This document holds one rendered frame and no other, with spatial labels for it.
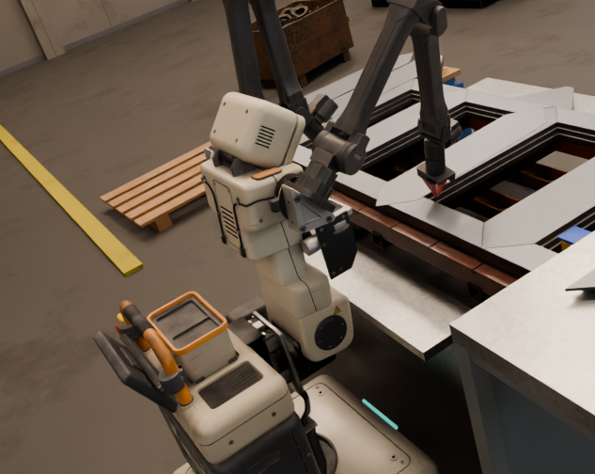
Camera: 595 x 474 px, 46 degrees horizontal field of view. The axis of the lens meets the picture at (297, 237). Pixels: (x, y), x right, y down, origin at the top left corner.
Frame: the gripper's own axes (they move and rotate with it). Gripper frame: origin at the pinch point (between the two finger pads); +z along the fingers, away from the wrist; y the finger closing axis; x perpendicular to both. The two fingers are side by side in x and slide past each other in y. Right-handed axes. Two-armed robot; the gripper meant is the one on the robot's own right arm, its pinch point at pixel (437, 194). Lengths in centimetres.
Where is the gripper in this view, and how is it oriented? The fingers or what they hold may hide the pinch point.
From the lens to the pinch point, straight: 215.4
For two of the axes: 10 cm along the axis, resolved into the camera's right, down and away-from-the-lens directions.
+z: 1.7, 7.3, 6.6
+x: -8.3, 4.7, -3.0
